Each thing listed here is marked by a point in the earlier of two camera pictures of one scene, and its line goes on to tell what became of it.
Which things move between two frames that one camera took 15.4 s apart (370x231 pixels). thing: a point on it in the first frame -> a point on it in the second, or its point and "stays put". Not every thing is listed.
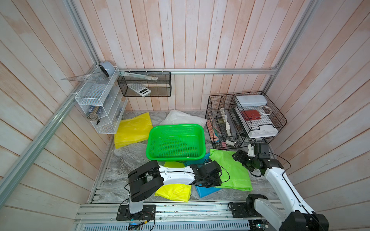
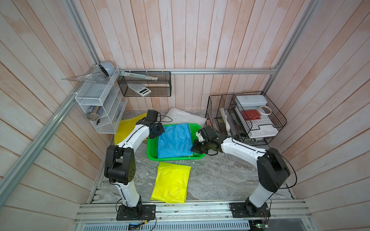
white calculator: x=140 y=89 stays put
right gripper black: x=241 y=159 -> x=194 y=147
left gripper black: x=217 y=182 -> x=161 y=130
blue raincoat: x=202 y=190 -> x=176 y=141
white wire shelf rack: x=103 y=99 stays put
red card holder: x=252 y=114 stays put
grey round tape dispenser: x=108 y=67 stays put
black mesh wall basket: x=161 y=87 stays put
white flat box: x=265 y=130 stays put
